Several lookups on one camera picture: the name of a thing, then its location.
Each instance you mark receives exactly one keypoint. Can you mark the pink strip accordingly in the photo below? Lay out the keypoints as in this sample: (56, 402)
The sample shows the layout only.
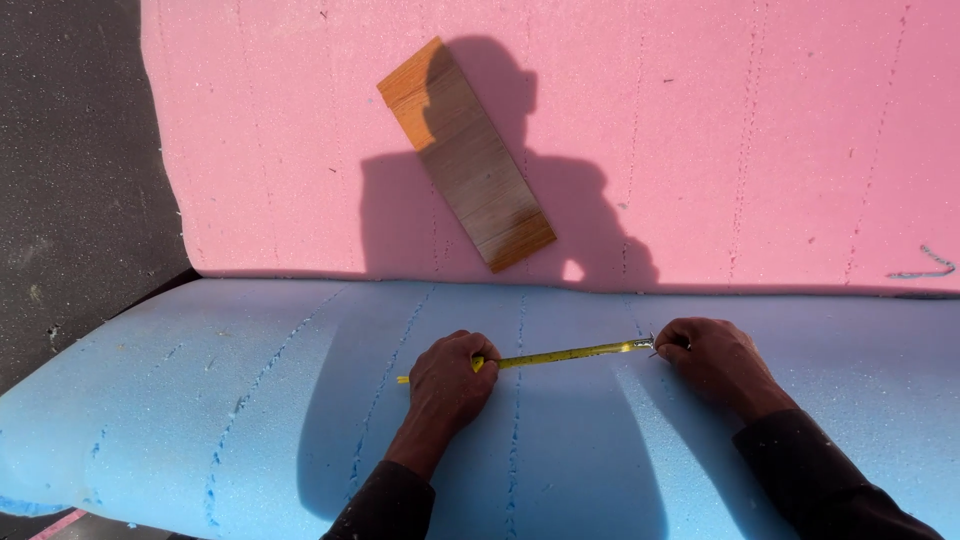
(56, 525)

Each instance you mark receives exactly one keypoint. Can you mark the person's right fingers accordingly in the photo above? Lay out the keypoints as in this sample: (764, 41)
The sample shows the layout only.
(670, 343)

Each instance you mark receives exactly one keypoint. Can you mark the wooden board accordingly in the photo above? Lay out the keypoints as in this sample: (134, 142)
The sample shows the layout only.
(465, 154)

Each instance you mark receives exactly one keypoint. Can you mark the pink foam sheet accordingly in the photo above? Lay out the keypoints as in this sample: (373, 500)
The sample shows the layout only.
(675, 150)

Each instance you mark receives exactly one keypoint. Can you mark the person's right hand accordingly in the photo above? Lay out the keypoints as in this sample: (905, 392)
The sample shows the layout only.
(712, 360)

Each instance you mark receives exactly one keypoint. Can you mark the person's left hand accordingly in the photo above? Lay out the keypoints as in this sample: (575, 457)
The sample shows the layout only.
(448, 386)

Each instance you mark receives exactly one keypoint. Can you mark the person's left fingers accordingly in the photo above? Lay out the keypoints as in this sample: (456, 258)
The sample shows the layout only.
(480, 356)

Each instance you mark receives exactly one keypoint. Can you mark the yellow measuring tape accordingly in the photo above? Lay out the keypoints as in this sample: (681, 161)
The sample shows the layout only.
(559, 355)

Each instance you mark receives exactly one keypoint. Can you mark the blue foam sheet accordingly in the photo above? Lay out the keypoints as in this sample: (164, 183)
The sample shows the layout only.
(187, 420)

